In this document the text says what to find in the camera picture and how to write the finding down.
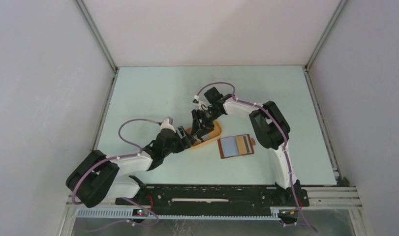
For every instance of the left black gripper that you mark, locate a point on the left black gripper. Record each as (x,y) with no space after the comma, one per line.
(182,145)

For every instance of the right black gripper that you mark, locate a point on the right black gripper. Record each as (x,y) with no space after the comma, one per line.
(206,127)

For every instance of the orange plastic card tray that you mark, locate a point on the orange plastic card tray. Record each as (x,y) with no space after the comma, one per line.
(210,137)

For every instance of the brown leather card holder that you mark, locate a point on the brown leather card holder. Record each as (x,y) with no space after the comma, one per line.
(234,146)

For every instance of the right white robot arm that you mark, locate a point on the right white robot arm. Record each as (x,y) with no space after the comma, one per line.
(270,128)

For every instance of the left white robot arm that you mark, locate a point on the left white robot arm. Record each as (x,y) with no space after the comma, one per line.
(98,177)

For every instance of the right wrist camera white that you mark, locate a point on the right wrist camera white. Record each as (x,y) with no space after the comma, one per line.
(202,105)

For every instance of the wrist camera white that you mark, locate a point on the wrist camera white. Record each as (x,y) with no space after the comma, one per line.
(167,123)
(202,105)

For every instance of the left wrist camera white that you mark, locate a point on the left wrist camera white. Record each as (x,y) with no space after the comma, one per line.
(167,123)

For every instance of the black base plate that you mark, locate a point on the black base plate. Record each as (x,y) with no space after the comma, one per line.
(230,209)

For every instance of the white cable duct strip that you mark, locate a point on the white cable duct strip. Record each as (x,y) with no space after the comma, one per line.
(128,213)

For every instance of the aluminium frame rail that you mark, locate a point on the aluminium frame rail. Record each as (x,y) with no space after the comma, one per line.
(168,195)

